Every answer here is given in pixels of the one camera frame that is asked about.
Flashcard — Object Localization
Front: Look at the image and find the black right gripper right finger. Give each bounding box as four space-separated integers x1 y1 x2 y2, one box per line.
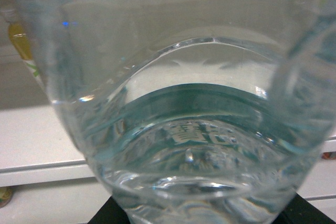
272 194 335 224

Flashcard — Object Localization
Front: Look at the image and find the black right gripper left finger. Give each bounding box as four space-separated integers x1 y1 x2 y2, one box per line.
89 197 131 224

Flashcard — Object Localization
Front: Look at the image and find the drink bottle under shelf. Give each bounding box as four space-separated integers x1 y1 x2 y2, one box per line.
0 187 13 208

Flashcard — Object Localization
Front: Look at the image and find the yellow juice bottle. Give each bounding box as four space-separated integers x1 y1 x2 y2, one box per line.
1 8 45 91

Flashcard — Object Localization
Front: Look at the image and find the water bottle green label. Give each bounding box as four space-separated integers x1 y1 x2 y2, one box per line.
15 0 335 223

